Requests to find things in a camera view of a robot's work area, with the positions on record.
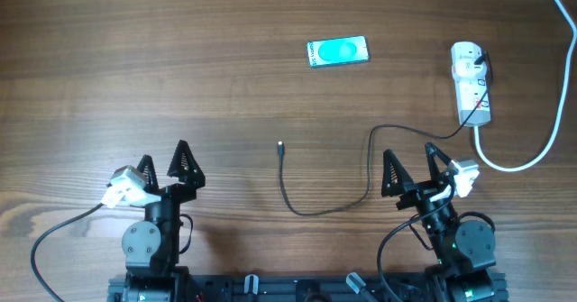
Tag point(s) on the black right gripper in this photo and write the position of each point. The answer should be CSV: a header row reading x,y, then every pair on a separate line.
x,y
429,188

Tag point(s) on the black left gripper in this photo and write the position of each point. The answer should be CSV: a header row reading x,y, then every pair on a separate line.
x,y
186,191

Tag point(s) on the smartphone with teal screen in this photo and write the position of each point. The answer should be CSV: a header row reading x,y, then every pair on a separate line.
x,y
339,51

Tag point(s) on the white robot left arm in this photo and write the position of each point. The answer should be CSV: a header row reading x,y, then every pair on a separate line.
x,y
151,246

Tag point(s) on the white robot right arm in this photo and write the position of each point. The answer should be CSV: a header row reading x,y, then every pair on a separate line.
x,y
464,244

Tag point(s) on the white power strip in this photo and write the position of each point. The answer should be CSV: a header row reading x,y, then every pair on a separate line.
x,y
469,70

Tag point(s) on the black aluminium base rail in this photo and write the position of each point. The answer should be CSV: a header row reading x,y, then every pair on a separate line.
x,y
405,286

